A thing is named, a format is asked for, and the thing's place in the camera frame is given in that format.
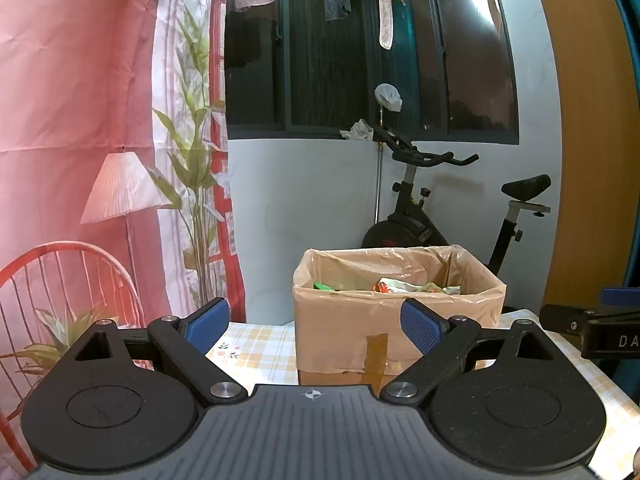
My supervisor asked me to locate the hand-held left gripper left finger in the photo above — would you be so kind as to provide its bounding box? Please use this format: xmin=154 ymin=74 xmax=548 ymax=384
xmin=74 ymin=296 xmax=249 ymax=406

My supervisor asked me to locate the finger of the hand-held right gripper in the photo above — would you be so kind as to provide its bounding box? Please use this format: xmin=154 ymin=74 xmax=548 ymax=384
xmin=600 ymin=287 xmax=640 ymax=317
xmin=539 ymin=304 xmax=591 ymax=336

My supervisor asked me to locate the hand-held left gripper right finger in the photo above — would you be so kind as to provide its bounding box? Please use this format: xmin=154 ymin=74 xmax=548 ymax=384
xmin=380 ymin=297 xmax=562 ymax=406

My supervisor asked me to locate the pale green snack packet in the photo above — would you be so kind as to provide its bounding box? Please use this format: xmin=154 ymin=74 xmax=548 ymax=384
xmin=378 ymin=277 xmax=461 ymax=297

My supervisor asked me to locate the cardboard box with plastic liner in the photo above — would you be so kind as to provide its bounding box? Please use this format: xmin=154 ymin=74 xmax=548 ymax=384
xmin=292 ymin=244 xmax=507 ymax=387

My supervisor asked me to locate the checked floral tablecloth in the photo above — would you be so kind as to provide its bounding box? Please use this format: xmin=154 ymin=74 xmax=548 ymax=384
xmin=205 ymin=310 xmax=640 ymax=467

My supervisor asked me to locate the black exercise bike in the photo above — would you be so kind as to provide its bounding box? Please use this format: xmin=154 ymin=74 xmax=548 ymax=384
xmin=361 ymin=122 xmax=552 ymax=273

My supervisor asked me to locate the wooden door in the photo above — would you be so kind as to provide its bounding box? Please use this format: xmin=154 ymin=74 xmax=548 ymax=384
xmin=527 ymin=0 xmax=631 ymax=311

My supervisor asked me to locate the crumpled white cloth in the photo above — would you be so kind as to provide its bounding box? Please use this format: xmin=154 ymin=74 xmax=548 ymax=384
xmin=340 ymin=119 xmax=375 ymax=142

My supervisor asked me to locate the white plastic bag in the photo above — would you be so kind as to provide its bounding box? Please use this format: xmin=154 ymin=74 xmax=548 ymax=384
xmin=374 ymin=82 xmax=403 ymax=112

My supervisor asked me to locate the pink printed backdrop cloth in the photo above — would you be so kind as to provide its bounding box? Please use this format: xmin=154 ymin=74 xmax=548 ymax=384
xmin=0 ymin=0 xmax=247 ymax=480

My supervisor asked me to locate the dark window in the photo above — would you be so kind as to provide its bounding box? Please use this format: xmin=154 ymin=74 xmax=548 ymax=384
xmin=224 ymin=0 xmax=520 ymax=146

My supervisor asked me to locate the hanging white strap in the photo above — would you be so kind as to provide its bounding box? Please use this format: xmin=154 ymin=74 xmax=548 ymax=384
xmin=376 ymin=0 xmax=396 ymax=51

